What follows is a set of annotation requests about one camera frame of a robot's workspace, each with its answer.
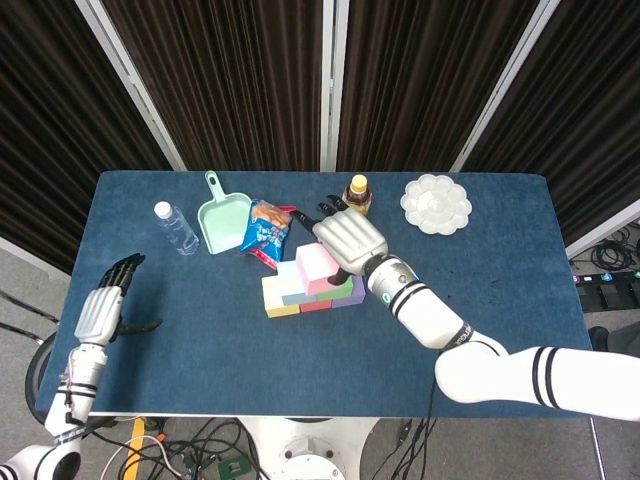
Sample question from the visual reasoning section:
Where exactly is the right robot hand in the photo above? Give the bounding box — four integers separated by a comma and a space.
288, 193, 390, 287

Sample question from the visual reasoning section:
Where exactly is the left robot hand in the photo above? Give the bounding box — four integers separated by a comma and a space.
73, 253, 164, 349

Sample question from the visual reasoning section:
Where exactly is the pink foam cube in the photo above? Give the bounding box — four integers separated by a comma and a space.
294, 243, 341, 297

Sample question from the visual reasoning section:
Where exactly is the green foam cube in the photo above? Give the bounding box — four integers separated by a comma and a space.
315, 274, 355, 303

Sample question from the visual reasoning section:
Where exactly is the purple foam cube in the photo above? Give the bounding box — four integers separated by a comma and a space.
330, 274, 366, 310

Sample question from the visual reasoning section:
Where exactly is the light blue foam cube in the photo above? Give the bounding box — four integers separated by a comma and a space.
276, 259, 317, 306

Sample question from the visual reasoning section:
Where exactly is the yellow foam cube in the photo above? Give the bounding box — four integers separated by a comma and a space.
261, 273, 301, 319

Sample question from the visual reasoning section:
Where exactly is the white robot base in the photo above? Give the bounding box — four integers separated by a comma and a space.
239, 417, 376, 480

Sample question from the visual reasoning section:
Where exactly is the yellow-capped tea bottle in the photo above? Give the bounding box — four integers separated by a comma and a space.
341, 173, 374, 217

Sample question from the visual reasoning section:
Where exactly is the blue snack bag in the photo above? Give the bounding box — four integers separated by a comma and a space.
239, 198, 298, 272

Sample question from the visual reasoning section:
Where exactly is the white flower paint palette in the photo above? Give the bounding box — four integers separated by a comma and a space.
399, 173, 473, 234

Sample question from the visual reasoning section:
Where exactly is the clear plastic water bottle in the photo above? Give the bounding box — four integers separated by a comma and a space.
152, 200, 201, 257

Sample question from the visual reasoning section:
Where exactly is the mint green dustpan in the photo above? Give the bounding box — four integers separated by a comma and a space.
196, 170, 253, 256

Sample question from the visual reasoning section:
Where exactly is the blue table mat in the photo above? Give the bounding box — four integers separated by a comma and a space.
34, 170, 594, 419

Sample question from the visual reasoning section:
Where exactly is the green circuit board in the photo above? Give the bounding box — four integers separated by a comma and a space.
218, 457, 250, 480

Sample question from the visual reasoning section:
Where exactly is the black power strip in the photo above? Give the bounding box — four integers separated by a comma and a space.
571, 269, 640, 289

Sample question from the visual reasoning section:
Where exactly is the black cable with inline switch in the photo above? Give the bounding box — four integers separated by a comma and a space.
387, 417, 436, 480

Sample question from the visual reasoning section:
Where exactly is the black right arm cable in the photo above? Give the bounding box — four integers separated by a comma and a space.
412, 382, 437, 480

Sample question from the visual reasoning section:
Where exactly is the black coiled cable bundle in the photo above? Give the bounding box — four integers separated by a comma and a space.
589, 224, 640, 274

